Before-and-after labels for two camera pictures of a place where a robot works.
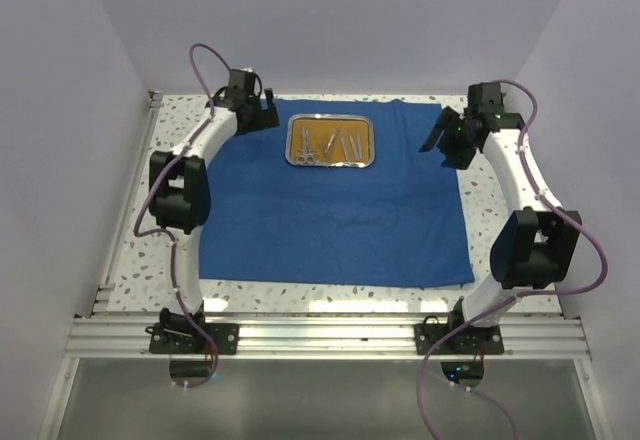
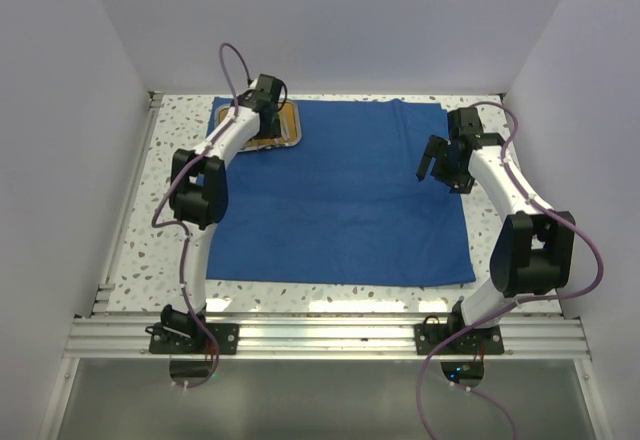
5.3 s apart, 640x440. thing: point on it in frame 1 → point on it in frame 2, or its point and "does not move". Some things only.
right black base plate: [468, 340] does not move
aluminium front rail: [525, 338] does not move
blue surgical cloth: [338, 193] does not move
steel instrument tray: [330, 140] → [290, 133]
